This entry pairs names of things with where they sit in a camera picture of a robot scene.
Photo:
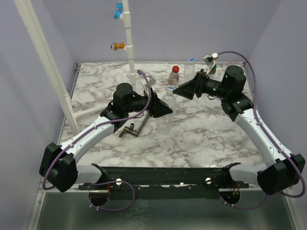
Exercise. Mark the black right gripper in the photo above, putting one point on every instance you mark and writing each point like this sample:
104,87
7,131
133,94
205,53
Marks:
198,84

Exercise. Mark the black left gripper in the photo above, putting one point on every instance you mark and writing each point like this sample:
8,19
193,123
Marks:
158,107

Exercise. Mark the clear bottle red label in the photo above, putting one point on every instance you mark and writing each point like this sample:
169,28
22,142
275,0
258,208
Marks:
173,78

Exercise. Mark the clear plastic bottle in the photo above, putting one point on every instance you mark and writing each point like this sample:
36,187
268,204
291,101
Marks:
189,71

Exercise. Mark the red bottle cap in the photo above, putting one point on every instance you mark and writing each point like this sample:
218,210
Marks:
175,69

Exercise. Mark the clear bottle green white label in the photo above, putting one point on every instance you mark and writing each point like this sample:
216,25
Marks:
213,72

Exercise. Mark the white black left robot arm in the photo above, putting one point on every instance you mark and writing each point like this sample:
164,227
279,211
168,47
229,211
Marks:
59,164

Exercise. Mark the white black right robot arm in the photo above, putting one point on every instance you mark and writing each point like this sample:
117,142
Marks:
281,169

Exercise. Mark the orange pipe nozzle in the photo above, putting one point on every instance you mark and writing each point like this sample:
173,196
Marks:
117,46

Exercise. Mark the blue pipe valve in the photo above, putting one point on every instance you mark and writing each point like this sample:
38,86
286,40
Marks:
119,9

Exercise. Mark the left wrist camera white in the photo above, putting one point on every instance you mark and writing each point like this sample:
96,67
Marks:
151,80

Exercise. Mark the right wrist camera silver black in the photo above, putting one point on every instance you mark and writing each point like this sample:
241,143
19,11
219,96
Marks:
209,60

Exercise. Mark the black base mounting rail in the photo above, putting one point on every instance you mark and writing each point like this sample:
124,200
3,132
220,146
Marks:
125,183

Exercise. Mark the aluminium extrusion rail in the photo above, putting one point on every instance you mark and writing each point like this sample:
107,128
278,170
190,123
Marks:
41,195

